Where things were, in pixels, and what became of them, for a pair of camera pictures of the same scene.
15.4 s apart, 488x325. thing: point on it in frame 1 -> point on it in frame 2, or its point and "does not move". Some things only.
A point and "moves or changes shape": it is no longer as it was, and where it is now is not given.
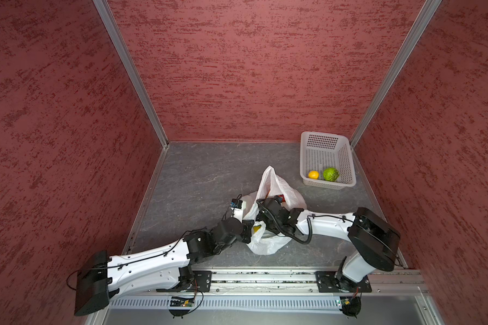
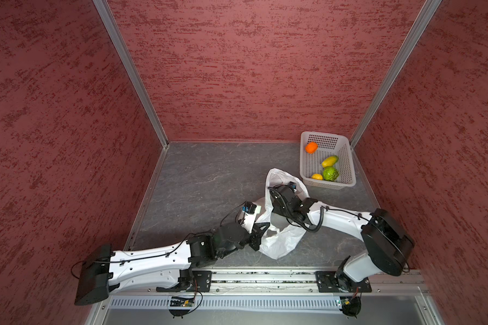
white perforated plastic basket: x=319 y=151 does not move
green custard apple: x=331 y=174 does not move
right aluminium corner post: x=424 y=17 does not move
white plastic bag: x=262 y=240 moves or changes shape
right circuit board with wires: x=351 y=307 does not move
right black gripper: x=261 y=216 -> x=275 y=208
